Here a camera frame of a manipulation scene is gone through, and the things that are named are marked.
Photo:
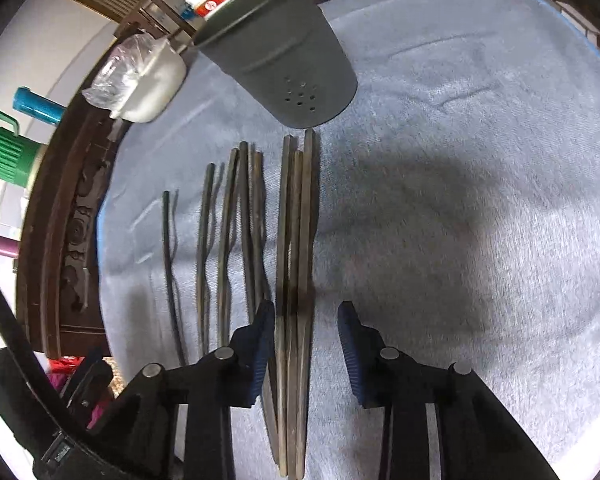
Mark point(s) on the white pot with plastic bag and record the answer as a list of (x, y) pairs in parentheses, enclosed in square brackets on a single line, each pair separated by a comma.
[(139, 79)]

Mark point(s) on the dark wooden carved sideboard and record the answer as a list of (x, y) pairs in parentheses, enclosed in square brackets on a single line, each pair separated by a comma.
[(57, 296)]

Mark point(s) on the green thermos flask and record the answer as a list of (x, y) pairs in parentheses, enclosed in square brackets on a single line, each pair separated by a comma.
[(20, 157)]

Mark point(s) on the thin dark chopstick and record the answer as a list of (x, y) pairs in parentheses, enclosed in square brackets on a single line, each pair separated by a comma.
[(167, 264)]

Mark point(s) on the blue thermos bottle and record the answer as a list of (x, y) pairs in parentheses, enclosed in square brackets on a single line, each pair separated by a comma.
[(38, 107)]

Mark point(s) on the grey metal utensil holder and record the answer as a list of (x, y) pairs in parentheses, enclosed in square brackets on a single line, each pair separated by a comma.
[(285, 55)]

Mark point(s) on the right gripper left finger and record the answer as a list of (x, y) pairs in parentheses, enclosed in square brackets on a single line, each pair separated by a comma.
[(140, 426)]

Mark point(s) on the grey fleece table cloth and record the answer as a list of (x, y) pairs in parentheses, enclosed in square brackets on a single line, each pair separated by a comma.
[(459, 212)]

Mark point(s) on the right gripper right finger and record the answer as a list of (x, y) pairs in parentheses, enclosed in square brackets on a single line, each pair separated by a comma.
[(439, 423)]

